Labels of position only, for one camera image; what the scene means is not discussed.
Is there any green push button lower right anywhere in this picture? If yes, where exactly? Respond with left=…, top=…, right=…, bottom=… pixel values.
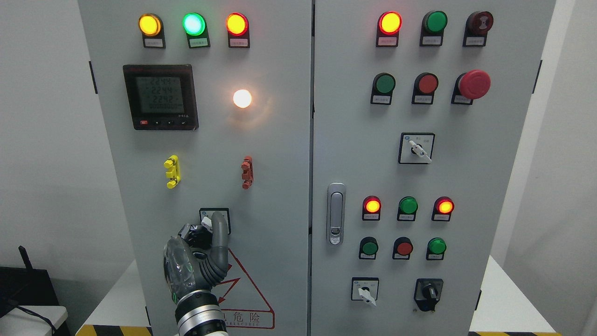
left=426, top=238, right=446, bottom=261

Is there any red lit lamp lower right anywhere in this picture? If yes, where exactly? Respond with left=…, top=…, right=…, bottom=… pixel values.
left=431, top=196, right=455, bottom=222

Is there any red lit lamp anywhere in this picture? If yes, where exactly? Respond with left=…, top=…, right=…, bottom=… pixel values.
left=431, top=196, right=455, bottom=222
left=361, top=196, right=382, bottom=221

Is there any green push button lower left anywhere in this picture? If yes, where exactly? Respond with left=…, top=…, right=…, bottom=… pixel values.
left=359, top=237, right=379, bottom=260

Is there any red indicator lamp left door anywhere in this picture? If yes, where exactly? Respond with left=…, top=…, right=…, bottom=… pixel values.
left=226, top=12, right=250, bottom=48

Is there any white rotary switch door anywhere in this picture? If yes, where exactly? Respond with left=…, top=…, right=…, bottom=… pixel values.
left=200, top=208, right=232, bottom=235

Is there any red lit lamp right door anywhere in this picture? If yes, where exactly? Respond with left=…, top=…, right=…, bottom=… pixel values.
left=375, top=11, right=402, bottom=48

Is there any black rotary selector switch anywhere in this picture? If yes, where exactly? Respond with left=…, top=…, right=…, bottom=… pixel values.
left=414, top=278, right=444, bottom=311

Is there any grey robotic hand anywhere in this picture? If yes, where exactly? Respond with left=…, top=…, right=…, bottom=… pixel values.
left=163, top=212, right=229, bottom=304

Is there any black box with antenna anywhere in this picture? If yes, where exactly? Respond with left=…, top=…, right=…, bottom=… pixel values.
left=0, top=246, right=71, bottom=336

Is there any yellow indicator lamp top left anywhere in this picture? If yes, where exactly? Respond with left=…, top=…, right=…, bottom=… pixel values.
left=138, top=13, right=166, bottom=49

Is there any white rotary switch upper right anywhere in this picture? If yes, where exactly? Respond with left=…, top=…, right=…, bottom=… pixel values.
left=398, top=133, right=435, bottom=164

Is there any silver door lock handle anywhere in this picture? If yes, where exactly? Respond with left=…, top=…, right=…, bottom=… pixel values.
left=326, top=182, right=346, bottom=246

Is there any black digital power meter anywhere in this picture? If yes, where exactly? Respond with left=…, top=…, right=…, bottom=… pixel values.
left=122, top=64, right=200, bottom=131

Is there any red terminal connector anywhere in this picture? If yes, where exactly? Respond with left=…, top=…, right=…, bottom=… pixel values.
left=241, top=155, right=254, bottom=190

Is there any yellow terminal connector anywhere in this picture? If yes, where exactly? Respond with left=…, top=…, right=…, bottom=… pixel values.
left=163, top=154, right=181, bottom=189

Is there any dark red buzzer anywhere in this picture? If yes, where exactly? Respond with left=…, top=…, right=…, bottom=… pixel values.
left=463, top=11, right=494, bottom=47

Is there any red push button upper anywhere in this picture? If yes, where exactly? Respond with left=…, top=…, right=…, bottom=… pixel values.
left=411, top=72, right=438, bottom=105

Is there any red push button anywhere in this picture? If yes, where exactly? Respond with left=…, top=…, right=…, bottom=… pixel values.
left=411, top=72, right=438, bottom=105
left=392, top=237, right=414, bottom=260

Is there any red emergency stop button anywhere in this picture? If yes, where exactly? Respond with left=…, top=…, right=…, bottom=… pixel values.
left=451, top=70, right=491, bottom=105

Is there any white rotary switch lower right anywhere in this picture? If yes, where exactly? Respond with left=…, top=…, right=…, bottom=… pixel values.
left=350, top=277, right=379, bottom=307

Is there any red triangle electric warning sticker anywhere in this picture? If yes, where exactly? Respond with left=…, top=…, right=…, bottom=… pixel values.
left=212, top=249, right=275, bottom=329

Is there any black cable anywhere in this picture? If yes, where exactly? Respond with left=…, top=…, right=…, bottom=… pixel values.
left=0, top=299, right=58, bottom=334

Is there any white rotary switch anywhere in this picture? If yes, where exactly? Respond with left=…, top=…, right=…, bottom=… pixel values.
left=350, top=277, right=379, bottom=307
left=398, top=133, right=435, bottom=164

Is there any small clear light bulb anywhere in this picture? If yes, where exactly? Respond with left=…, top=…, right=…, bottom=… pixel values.
left=233, top=89, right=252, bottom=109

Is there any green push button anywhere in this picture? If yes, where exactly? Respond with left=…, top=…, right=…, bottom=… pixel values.
left=426, top=238, right=446, bottom=261
left=359, top=237, right=379, bottom=260
left=370, top=72, right=396, bottom=105

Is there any green lamp top right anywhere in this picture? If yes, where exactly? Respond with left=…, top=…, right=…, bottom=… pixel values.
left=419, top=10, right=448, bottom=47

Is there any white box lower left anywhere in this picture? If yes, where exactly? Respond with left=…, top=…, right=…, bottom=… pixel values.
left=0, top=306, right=68, bottom=336

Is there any green push button upper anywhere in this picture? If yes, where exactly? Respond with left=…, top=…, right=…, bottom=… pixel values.
left=370, top=72, right=396, bottom=105

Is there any grey electrical control cabinet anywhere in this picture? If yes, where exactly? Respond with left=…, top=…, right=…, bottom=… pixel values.
left=78, top=0, right=555, bottom=336

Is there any green lit indicator lamp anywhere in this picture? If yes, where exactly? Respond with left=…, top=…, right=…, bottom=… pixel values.
left=182, top=12, right=210, bottom=49

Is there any green lamp lower middle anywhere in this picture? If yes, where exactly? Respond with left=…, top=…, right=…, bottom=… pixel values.
left=397, top=196, right=418, bottom=221

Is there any red push button lower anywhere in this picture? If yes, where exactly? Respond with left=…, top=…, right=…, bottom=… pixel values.
left=392, top=237, right=414, bottom=260

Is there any red lit lamp lower left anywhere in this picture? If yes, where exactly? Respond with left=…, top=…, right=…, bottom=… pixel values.
left=361, top=196, right=382, bottom=221

